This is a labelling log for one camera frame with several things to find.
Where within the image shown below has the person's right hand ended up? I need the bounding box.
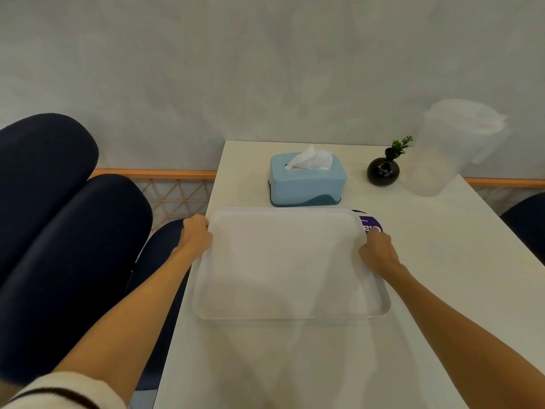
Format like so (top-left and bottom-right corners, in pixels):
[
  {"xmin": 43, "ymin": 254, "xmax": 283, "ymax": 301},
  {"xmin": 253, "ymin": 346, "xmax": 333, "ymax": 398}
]
[{"xmin": 358, "ymin": 230, "xmax": 402, "ymax": 277}]

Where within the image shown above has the person's left hand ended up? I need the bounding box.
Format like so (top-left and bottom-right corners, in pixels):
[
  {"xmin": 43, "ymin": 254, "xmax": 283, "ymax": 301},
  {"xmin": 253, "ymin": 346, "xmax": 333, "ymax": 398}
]
[{"xmin": 177, "ymin": 214, "xmax": 213, "ymax": 259}]

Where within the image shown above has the white plastic tray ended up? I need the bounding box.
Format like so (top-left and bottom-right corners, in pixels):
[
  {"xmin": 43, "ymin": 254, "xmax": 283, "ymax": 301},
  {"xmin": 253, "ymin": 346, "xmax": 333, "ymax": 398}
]
[{"xmin": 192, "ymin": 208, "xmax": 391, "ymax": 321}]

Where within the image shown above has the person's left forearm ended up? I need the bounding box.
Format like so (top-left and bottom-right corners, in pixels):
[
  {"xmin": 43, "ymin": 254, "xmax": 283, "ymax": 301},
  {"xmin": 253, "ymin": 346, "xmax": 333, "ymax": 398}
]
[{"xmin": 53, "ymin": 245, "xmax": 196, "ymax": 405}]

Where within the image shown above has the person's right forearm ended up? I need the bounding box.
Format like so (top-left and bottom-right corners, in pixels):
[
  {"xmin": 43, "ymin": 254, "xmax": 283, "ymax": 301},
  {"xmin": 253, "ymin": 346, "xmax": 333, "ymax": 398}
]
[{"xmin": 377, "ymin": 263, "xmax": 545, "ymax": 409}]

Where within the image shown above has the purple round packet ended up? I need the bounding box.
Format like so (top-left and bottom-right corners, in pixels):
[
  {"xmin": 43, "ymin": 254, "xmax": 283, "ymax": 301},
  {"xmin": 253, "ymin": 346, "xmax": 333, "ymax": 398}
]
[{"xmin": 351, "ymin": 209, "xmax": 383, "ymax": 235}]

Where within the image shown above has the black round vase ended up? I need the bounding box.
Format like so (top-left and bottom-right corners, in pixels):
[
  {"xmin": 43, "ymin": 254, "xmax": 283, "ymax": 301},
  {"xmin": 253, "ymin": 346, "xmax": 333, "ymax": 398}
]
[{"xmin": 366, "ymin": 147, "xmax": 401, "ymax": 186}]

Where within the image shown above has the blue tissue box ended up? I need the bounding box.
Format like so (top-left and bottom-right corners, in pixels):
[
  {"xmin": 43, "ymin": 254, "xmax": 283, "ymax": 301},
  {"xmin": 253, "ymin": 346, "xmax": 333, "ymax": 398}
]
[{"xmin": 268, "ymin": 153, "xmax": 347, "ymax": 208}]

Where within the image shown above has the small green plant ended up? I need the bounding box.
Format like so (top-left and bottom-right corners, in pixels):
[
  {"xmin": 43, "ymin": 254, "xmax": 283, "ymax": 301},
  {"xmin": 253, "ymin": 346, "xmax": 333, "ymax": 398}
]
[{"xmin": 391, "ymin": 135, "xmax": 414, "ymax": 159}]

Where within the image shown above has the white tissue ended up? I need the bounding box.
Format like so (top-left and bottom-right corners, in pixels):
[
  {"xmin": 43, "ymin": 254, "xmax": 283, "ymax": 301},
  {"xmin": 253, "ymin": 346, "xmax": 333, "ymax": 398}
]
[{"xmin": 284, "ymin": 145, "xmax": 334, "ymax": 171}]

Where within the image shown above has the translucent plastic pitcher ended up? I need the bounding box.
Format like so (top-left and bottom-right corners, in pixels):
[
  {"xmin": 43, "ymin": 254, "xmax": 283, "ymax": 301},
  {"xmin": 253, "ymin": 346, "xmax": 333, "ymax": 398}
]
[{"xmin": 400, "ymin": 99, "xmax": 510, "ymax": 197}]

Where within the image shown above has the white striped sleeve cuff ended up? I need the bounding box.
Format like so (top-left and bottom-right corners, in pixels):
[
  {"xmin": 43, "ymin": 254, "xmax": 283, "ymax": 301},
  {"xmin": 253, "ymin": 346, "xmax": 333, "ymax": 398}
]
[{"xmin": 0, "ymin": 371, "xmax": 127, "ymax": 409}]

